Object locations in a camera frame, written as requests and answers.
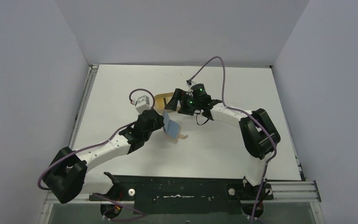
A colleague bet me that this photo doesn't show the beige oval plastic tray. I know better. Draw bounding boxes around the beige oval plastic tray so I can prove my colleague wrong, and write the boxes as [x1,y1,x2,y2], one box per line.
[153,92,174,115]

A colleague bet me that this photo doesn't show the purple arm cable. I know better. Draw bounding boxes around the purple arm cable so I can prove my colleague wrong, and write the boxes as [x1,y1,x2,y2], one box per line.
[187,56,278,224]
[37,89,156,222]

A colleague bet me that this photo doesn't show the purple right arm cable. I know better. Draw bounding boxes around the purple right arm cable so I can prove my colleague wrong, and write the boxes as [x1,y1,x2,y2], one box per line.
[187,56,278,224]

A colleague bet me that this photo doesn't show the yellow card with black stripe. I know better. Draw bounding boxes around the yellow card with black stripe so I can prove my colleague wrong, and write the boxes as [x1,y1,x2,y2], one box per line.
[157,98,167,108]

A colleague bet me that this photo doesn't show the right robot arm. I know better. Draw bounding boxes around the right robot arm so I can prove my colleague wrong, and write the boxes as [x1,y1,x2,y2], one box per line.
[164,84,281,199]

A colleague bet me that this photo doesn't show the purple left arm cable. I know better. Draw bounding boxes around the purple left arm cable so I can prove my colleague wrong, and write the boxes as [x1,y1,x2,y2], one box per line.
[37,89,156,222]

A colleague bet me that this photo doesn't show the aluminium frame rail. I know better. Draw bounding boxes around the aluminium frame rail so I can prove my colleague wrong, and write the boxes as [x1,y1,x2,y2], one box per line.
[39,176,325,224]

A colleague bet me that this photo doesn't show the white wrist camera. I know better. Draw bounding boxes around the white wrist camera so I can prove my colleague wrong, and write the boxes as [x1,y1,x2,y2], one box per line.
[135,95,151,115]
[186,79,195,88]

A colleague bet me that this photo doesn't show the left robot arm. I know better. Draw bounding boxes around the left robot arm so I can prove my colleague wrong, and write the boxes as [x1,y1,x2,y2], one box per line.
[37,109,165,203]

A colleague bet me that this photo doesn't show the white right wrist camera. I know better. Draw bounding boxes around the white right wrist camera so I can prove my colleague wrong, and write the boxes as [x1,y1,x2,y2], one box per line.
[186,79,195,88]

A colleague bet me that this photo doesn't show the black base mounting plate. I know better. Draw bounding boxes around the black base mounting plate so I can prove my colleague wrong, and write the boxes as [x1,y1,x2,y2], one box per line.
[103,175,274,215]

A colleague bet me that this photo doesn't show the light blue card sleeves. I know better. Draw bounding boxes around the light blue card sleeves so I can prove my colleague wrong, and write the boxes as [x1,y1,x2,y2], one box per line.
[163,112,181,139]

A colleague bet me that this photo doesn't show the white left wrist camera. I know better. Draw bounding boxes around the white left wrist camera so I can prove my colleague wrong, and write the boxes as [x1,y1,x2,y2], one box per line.
[135,95,151,115]

